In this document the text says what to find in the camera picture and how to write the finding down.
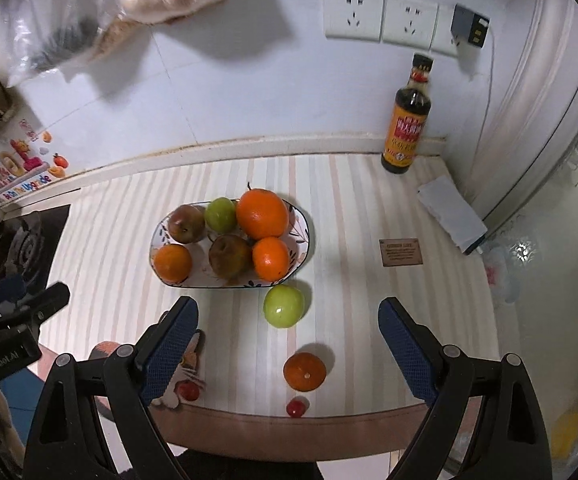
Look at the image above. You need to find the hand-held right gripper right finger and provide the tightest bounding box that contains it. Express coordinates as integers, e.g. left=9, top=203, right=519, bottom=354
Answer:
left=378, top=297, right=554, bottom=480

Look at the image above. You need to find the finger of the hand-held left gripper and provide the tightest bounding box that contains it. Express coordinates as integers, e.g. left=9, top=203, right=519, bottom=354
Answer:
left=0, top=275, right=27, bottom=311
left=0, top=282, right=71, bottom=346

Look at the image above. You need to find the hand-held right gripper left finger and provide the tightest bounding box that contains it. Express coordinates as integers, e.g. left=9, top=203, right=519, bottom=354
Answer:
left=24, top=296, right=200, bottom=480

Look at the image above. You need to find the oval deer-print plate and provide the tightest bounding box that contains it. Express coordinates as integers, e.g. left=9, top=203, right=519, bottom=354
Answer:
left=150, top=199, right=314, bottom=289

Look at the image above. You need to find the small orange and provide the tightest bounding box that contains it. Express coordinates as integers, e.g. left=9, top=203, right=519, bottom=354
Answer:
left=252, top=236, right=290, bottom=282
left=153, top=243, right=193, bottom=284

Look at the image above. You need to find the dark orange tangerine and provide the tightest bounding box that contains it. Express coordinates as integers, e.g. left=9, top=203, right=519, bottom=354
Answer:
left=283, top=352, right=328, bottom=392

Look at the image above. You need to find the red-green apple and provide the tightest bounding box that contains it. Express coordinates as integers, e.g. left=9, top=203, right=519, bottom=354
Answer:
left=208, top=233, right=253, bottom=279

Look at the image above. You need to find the green apple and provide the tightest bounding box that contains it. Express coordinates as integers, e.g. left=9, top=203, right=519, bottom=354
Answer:
left=263, top=284, right=304, bottom=329
left=205, top=197, right=237, bottom=233

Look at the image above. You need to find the red apple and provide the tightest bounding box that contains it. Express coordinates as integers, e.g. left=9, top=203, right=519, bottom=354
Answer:
left=168, top=204, right=206, bottom=244

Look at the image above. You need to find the large orange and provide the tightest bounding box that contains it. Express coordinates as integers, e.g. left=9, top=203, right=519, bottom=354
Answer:
left=236, top=188, right=290, bottom=240

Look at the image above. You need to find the blue cabinet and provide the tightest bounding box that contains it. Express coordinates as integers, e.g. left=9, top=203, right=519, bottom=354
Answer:
left=0, top=375, right=44, bottom=411

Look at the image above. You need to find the black gas stove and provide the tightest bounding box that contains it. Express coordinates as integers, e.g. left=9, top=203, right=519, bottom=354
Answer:
left=0, top=204, right=71, bottom=291

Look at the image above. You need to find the brown cloth label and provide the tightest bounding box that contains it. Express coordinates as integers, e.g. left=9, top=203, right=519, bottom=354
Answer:
left=379, top=238, right=423, bottom=266

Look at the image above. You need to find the person's dark clothing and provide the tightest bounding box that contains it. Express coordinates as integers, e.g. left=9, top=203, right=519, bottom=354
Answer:
left=114, top=447, right=320, bottom=480

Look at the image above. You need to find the white folded cloth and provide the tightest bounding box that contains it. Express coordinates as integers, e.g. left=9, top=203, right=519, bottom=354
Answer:
left=417, top=175, right=488, bottom=255

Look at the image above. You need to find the frosted glass door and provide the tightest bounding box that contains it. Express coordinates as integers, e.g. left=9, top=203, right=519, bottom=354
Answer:
left=484, top=110, right=578, bottom=480

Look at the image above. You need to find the yellow plastic item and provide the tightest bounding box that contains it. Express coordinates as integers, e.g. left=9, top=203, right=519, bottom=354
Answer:
left=551, top=407, right=578, bottom=456

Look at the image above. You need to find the dark soy sauce bottle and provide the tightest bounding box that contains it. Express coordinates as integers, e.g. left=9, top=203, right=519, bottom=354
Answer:
left=381, top=53, right=433, bottom=176

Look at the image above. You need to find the plastic bag with dark contents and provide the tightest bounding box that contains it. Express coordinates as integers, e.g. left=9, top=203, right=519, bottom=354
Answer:
left=6, top=0, right=120, bottom=86

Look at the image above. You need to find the black charger plug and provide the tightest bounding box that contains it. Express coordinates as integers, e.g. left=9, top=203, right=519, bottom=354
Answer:
left=450, top=5, right=490, bottom=47

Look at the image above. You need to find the colourful wall sticker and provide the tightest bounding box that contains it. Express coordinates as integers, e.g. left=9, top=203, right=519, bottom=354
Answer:
left=0, top=117, right=70, bottom=203

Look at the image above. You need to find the white wall socket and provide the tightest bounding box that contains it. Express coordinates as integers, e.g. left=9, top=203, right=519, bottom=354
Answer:
left=431, top=4, right=462, bottom=58
left=382, top=0, right=440, bottom=46
left=324, top=0, right=386, bottom=41

